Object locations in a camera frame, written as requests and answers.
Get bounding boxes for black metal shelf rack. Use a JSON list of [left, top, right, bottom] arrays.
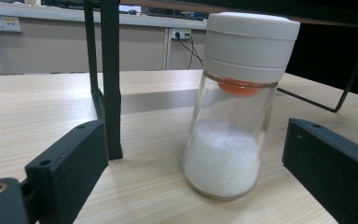
[[83, 0, 358, 161]]

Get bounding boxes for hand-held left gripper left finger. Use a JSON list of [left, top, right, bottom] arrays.
[[24, 119, 110, 224]]

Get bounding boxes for black power cables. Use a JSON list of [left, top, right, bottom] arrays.
[[175, 32, 205, 70]]

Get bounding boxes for white power cable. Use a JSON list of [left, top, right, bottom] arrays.
[[0, 21, 19, 75]]

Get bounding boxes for white wall socket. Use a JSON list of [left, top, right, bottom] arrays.
[[171, 27, 193, 40], [0, 14, 22, 33]]

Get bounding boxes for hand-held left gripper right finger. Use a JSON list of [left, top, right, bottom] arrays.
[[282, 118, 358, 224]]

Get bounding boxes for beige office desk panel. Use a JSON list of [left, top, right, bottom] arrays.
[[0, 1, 208, 76]]

